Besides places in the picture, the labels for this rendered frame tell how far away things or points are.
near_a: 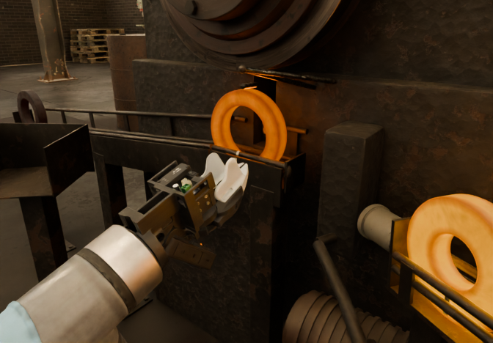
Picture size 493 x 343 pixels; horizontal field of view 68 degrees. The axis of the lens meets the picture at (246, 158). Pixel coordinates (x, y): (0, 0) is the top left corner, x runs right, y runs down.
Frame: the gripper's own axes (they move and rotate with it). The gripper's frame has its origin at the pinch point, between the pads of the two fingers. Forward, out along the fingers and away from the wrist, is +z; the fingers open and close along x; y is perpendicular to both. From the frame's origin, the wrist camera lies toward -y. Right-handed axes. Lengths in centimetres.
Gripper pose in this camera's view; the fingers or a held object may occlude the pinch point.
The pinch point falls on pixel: (241, 172)
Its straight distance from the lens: 57.8
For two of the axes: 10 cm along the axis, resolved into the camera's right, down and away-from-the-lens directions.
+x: -7.9, -2.2, 5.8
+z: 5.9, -5.3, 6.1
